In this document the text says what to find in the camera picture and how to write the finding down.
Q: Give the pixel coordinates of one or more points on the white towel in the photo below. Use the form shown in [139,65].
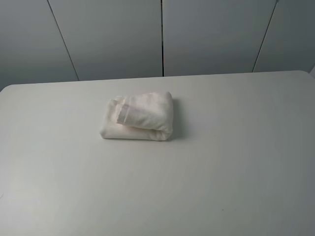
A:
[145,117]

